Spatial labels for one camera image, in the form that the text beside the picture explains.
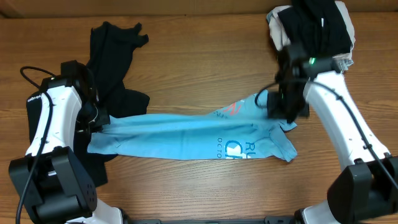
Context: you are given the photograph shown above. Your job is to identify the light blue t-shirt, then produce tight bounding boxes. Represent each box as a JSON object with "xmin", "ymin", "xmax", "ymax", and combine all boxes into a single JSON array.
[{"xmin": 88, "ymin": 91, "xmax": 297, "ymax": 162}]

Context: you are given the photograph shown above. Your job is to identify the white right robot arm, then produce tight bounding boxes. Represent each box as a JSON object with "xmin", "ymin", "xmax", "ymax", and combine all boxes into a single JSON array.
[{"xmin": 266, "ymin": 44, "xmax": 397, "ymax": 223}]

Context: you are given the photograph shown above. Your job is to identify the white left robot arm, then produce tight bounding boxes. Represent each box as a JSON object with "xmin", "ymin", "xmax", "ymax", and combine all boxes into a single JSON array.
[{"xmin": 9, "ymin": 60, "xmax": 129, "ymax": 223}]

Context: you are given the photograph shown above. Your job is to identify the beige folded garment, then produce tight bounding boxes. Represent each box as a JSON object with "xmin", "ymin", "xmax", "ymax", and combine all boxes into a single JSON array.
[{"xmin": 266, "ymin": 1, "xmax": 356, "ymax": 60}]

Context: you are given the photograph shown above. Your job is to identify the grey patterned folded garment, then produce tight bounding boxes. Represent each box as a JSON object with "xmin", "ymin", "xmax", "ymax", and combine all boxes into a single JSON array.
[{"xmin": 333, "ymin": 54, "xmax": 354, "ymax": 72}]

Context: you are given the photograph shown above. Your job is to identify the black shirt with logo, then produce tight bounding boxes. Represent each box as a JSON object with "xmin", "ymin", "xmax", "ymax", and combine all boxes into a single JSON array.
[{"xmin": 25, "ymin": 21, "xmax": 150, "ymax": 187}]

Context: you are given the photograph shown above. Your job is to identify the black folded garment on pile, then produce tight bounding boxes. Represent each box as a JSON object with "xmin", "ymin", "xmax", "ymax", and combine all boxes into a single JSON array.
[{"xmin": 278, "ymin": 0, "xmax": 352, "ymax": 57}]

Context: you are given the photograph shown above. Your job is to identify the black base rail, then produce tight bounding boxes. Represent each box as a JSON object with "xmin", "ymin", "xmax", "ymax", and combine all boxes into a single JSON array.
[{"xmin": 123, "ymin": 215, "xmax": 302, "ymax": 224}]

